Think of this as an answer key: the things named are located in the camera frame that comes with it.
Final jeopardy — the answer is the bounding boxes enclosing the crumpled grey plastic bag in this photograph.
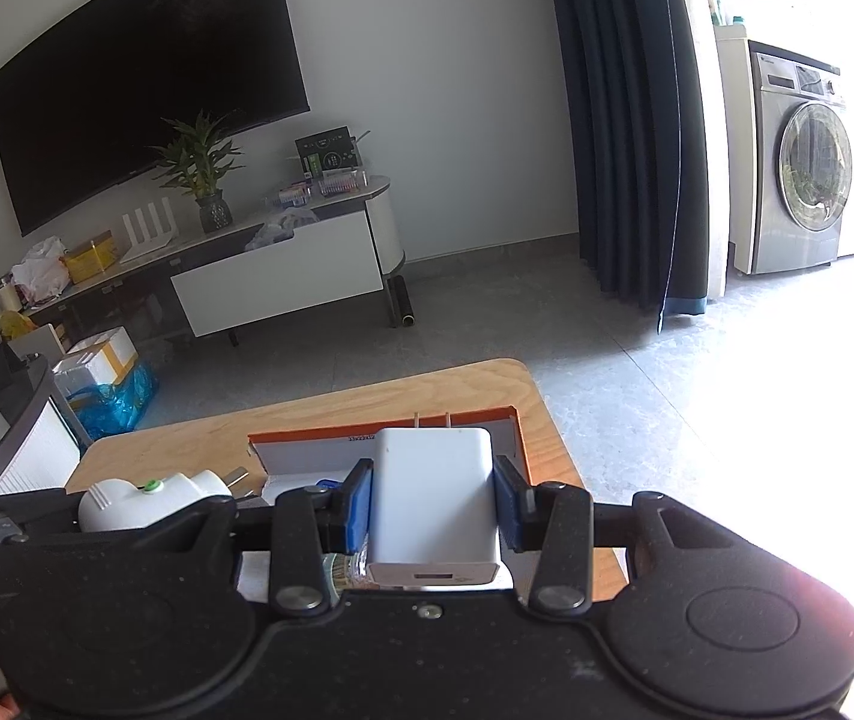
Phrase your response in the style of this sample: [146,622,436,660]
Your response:
[244,208,320,252]

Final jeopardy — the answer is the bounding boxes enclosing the white router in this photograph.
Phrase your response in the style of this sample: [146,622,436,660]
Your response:
[121,197,176,263]

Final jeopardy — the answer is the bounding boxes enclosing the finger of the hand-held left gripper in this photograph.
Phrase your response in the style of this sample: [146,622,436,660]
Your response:
[0,490,86,522]

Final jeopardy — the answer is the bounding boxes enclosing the silver washing machine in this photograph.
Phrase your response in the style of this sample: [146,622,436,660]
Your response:
[745,41,854,276]

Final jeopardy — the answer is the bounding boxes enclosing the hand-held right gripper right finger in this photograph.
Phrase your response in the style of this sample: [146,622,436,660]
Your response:
[493,456,780,614]

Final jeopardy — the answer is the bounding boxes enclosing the black rolled mat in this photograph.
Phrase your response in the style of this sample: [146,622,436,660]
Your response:
[385,275,419,329]

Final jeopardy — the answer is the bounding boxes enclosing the white plastic bag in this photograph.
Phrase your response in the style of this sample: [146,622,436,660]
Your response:
[10,236,71,301]

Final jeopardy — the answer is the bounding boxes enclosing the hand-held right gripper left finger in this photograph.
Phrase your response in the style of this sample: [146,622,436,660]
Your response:
[97,459,375,614]

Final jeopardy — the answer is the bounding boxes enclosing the white and yellow carton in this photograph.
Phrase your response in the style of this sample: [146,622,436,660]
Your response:
[52,326,139,398]

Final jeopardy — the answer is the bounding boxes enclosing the orange cardboard box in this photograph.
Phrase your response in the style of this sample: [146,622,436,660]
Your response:
[235,405,627,605]

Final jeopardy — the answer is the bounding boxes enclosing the large white charger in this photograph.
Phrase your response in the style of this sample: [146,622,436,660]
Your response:
[365,411,501,590]

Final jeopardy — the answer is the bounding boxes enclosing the white plug-in mosquito repeller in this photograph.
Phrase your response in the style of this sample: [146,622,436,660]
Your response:
[79,469,259,533]

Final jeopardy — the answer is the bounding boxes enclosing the black stand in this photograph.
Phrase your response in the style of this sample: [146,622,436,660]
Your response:
[0,322,66,395]

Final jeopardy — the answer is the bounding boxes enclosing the dark blue curtain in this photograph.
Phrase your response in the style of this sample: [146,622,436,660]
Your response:
[541,0,713,332]

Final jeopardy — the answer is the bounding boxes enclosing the white and dark television cabinet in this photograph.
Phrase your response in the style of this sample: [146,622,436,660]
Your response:
[22,174,407,350]

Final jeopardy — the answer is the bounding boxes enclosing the black wall television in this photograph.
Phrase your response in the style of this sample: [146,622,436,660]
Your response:
[0,0,313,239]

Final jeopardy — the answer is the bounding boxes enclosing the blue plastic bag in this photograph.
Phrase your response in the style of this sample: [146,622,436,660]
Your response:
[70,364,160,440]

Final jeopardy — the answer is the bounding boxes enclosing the bamboo plant in dark vase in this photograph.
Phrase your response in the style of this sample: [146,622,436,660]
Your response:
[149,109,248,235]

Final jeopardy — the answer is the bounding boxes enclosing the black and green box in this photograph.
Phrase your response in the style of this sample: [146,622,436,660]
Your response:
[293,126,362,177]

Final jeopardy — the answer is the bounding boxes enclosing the round ribbed side cabinet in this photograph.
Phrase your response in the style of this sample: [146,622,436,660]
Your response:
[0,356,94,500]

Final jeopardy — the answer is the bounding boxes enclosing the white tall cabinet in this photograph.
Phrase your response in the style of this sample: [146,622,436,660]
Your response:
[712,22,758,293]

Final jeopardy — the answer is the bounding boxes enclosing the clear pen organizer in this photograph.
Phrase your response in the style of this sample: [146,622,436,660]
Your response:
[277,169,368,205]

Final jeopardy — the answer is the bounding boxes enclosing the yellow tin box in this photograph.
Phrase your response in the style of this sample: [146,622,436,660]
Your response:
[62,231,122,284]

